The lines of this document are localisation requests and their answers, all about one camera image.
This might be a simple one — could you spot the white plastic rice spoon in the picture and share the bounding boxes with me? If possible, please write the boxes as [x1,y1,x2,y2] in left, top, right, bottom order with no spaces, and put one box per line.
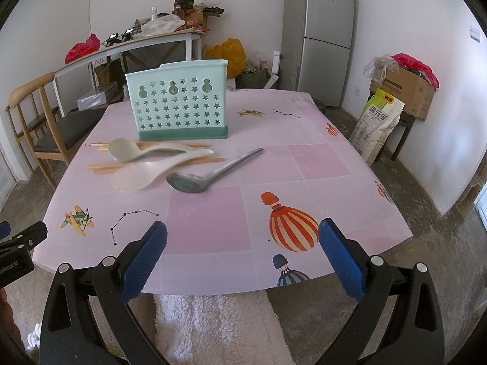
[110,149,214,192]

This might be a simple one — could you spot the beige plastic spoon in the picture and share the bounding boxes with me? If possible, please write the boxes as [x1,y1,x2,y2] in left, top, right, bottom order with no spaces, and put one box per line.
[107,138,194,162]

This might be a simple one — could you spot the grey metal ladle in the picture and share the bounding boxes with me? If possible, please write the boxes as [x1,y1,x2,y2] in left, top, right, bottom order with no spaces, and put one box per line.
[166,148,263,194]

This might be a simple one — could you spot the wooden chair black seat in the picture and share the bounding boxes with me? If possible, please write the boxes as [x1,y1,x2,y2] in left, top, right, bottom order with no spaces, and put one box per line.
[6,72,107,188]

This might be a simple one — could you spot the white fluffy rug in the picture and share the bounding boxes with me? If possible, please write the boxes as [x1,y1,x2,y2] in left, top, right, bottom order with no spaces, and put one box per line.
[152,290,296,365]

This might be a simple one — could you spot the pink patterned tablecloth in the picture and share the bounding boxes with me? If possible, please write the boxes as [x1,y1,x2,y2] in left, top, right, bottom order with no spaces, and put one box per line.
[34,90,411,295]

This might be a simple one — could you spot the red plastic bag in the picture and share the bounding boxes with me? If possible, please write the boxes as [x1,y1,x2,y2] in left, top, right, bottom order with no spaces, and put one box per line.
[65,34,101,64]

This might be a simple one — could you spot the rice bag white yellow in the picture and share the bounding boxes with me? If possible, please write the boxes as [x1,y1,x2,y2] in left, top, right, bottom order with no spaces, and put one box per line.
[349,89,405,166]

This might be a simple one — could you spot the mint green utensil holder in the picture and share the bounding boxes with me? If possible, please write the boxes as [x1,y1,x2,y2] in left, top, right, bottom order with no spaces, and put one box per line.
[125,59,228,141]

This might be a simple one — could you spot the cardboard box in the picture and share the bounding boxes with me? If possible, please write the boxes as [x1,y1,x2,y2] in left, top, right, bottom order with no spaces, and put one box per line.
[369,68,436,120]

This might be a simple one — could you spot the red bag on box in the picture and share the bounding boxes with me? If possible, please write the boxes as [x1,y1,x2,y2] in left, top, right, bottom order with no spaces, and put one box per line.
[392,53,440,89]

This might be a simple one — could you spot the white side table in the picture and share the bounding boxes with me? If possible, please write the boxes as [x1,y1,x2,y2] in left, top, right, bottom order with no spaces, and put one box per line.
[52,30,205,117]

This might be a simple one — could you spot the clear plastic bag on table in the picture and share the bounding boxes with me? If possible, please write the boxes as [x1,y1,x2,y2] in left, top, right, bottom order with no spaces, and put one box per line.
[133,14,185,39]

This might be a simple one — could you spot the yellow plastic bag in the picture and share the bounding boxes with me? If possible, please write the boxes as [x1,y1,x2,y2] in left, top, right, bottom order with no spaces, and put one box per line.
[204,38,246,78]

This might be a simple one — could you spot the silver refrigerator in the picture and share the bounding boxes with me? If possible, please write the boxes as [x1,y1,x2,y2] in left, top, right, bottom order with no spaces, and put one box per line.
[279,0,355,107]

